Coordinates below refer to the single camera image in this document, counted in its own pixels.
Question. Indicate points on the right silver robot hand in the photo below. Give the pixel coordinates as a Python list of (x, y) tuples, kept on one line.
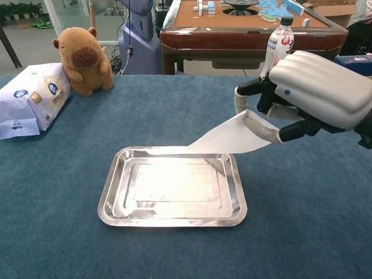
[(319, 87)]

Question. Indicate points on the white sheet of paper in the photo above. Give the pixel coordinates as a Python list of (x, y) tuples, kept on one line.
[(226, 139)]

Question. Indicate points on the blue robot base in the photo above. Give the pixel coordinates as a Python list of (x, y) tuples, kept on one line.
[(139, 43)]

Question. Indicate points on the stainless steel tray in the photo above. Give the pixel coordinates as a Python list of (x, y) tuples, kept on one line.
[(174, 189)]

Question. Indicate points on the blue cardboard box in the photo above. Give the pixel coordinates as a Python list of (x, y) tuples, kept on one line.
[(360, 61)]

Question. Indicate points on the clear plastic drink bottle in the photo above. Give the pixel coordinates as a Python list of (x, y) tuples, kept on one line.
[(280, 40)]

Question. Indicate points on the person in black clothes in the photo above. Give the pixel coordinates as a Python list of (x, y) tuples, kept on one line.
[(357, 37)]

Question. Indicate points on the single white mahjong tile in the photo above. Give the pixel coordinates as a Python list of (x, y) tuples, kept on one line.
[(306, 22)]

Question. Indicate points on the brown cardboard box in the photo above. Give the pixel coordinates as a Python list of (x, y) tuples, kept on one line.
[(334, 11)]

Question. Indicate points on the blue mahjong tile row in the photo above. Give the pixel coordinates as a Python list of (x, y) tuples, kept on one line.
[(295, 7)]

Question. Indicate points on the blue mahjong tile pile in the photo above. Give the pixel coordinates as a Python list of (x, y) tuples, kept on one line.
[(271, 11)]

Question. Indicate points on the brown mahjong table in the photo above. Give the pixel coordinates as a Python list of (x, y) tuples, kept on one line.
[(232, 40)]

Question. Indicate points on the brown capybara plush toy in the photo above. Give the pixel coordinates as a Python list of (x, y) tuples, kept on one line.
[(84, 61)]

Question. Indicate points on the blue table cloth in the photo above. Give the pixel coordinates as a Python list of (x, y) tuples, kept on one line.
[(72, 174)]

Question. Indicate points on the white tissue pack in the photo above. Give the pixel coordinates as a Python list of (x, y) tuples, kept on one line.
[(29, 101)]

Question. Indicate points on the green potted plants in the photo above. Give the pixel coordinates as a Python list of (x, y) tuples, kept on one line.
[(20, 10)]

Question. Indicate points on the black table leg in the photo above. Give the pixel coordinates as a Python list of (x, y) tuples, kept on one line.
[(10, 46)]

